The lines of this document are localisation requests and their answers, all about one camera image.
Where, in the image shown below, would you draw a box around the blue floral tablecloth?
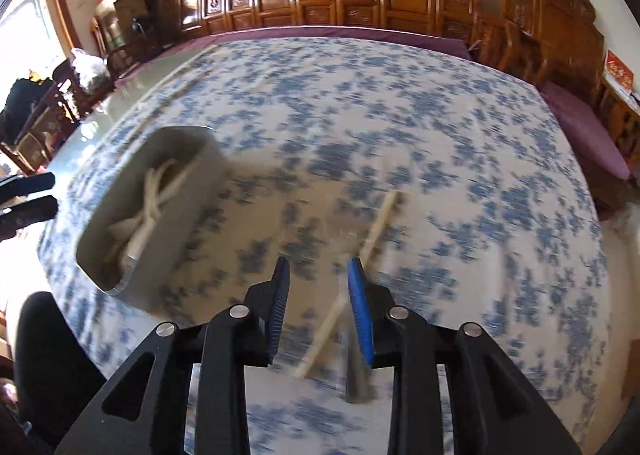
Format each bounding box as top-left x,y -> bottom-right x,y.
37,38 -> 613,455

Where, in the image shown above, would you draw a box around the wooden utensils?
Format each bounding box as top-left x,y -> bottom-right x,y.
127,159 -> 198,258

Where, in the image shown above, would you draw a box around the white plastic spoon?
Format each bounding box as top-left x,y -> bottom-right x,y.
106,215 -> 151,247

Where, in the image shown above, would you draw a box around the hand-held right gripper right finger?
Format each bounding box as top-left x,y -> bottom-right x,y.
347,257 -> 583,455

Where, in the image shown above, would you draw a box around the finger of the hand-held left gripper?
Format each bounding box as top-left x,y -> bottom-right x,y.
0,172 -> 56,202
0,195 -> 59,242

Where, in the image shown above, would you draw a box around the wooden chopstick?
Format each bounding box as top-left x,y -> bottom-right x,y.
292,190 -> 407,380

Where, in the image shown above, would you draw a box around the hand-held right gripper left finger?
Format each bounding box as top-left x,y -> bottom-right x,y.
55,257 -> 291,455

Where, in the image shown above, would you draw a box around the grey metal tray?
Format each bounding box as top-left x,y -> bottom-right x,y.
74,126 -> 232,311

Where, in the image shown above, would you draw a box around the red box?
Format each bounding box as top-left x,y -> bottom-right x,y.
602,49 -> 637,89

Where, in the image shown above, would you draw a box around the dark clothing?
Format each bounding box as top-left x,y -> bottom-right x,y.
14,291 -> 108,451

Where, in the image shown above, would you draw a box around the clear plastic bag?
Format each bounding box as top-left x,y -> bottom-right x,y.
70,48 -> 115,92

